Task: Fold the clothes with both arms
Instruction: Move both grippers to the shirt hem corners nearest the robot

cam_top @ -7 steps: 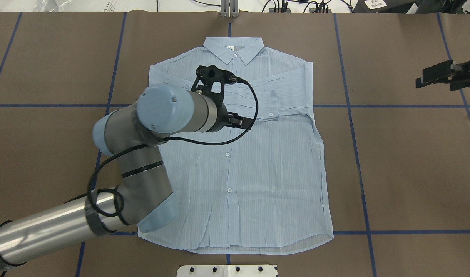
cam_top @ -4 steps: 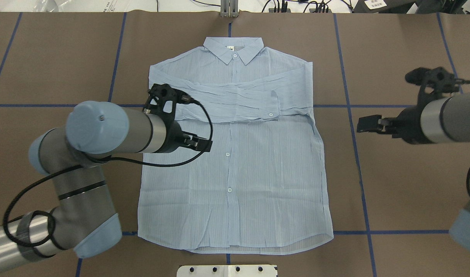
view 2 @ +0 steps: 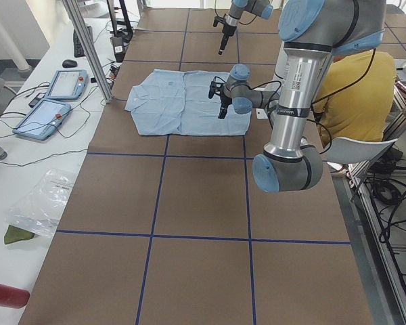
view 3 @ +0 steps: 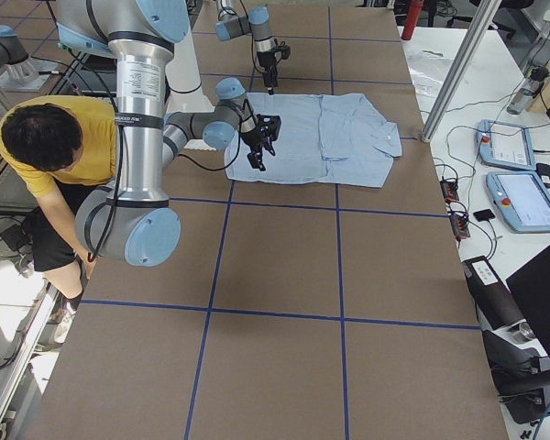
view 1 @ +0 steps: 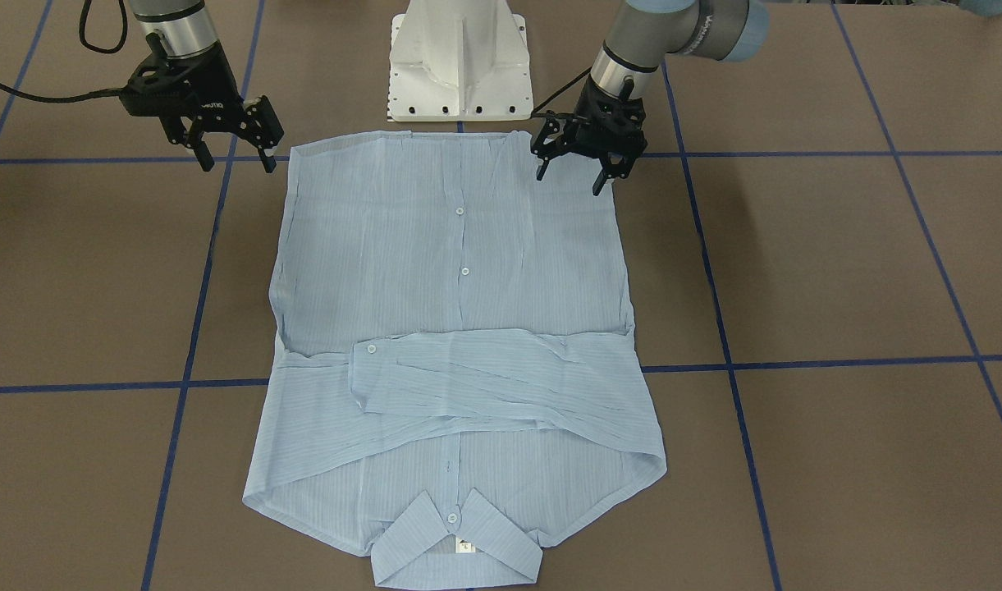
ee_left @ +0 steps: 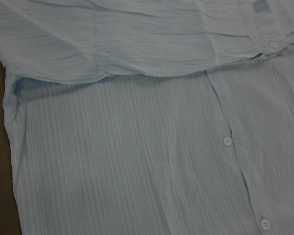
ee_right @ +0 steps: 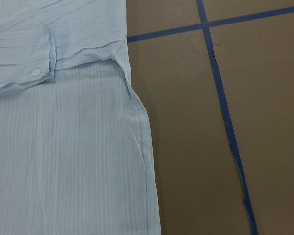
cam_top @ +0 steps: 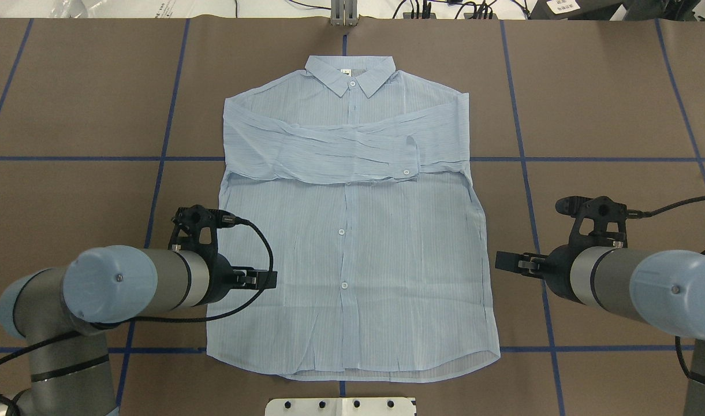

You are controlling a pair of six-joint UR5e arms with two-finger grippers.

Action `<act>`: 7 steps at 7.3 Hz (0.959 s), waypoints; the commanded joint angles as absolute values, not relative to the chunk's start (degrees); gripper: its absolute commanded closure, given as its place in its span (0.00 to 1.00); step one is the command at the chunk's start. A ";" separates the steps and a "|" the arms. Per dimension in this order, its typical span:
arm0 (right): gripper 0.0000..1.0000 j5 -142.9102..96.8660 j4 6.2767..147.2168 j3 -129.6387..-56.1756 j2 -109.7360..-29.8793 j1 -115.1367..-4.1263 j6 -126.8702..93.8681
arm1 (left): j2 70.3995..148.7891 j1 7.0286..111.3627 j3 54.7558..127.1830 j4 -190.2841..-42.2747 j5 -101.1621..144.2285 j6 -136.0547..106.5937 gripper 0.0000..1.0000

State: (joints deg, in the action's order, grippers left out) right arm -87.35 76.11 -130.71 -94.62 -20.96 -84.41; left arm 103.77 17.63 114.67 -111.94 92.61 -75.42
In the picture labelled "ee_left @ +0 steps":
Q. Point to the light blue button-up shirt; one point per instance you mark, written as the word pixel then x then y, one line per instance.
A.
pixel 150 117

